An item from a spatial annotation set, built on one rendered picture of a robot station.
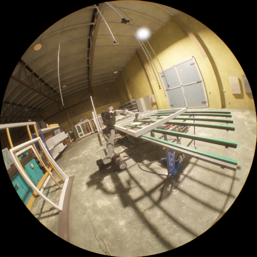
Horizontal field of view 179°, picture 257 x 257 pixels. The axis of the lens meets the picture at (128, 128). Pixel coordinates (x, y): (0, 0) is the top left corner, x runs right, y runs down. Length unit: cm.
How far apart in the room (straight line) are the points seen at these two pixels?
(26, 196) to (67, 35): 890
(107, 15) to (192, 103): 937
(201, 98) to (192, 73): 204
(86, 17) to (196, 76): 874
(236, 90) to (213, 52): 277
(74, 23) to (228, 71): 1022
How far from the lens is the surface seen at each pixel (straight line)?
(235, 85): 693
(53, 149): 557
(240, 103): 724
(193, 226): 131
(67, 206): 206
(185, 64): 764
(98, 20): 559
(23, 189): 345
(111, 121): 175
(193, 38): 770
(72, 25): 781
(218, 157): 64
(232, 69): 725
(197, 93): 723
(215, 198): 149
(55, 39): 835
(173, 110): 226
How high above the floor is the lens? 126
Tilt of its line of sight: 14 degrees down
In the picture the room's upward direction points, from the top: 18 degrees counter-clockwise
